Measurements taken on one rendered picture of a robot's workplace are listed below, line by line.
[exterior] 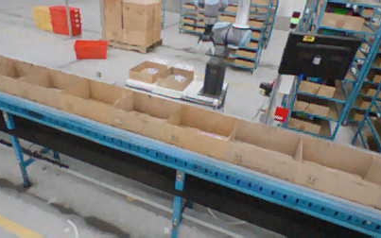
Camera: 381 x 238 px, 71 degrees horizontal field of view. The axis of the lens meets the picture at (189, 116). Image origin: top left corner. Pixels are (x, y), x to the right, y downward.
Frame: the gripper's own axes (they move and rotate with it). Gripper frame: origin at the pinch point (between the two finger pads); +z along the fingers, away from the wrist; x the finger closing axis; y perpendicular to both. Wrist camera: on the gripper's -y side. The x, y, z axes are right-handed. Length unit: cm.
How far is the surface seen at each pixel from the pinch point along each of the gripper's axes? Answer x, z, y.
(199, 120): -7.7, 38.1, -29.8
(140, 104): 39, 38, -25
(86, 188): 89, 133, -33
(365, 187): -100, 33, -68
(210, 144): -21, 34, -60
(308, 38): -66, -19, 10
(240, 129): -36, 37, -33
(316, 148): -82, 36, -37
